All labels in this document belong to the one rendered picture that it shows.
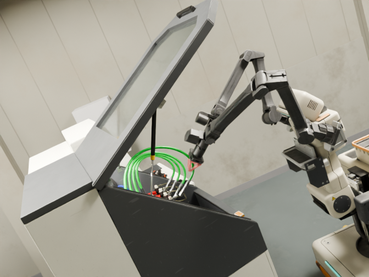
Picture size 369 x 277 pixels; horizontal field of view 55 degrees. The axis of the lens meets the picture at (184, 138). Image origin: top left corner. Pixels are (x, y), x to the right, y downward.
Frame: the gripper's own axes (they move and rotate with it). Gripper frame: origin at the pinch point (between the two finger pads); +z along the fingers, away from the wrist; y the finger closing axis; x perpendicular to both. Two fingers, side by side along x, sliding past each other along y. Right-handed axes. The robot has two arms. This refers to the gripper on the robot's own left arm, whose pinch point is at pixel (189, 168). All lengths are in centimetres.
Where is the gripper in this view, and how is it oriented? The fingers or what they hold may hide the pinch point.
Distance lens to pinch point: 187.0
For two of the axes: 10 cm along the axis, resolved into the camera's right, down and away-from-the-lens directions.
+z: -4.2, 8.2, 3.9
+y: 1.2, 4.8, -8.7
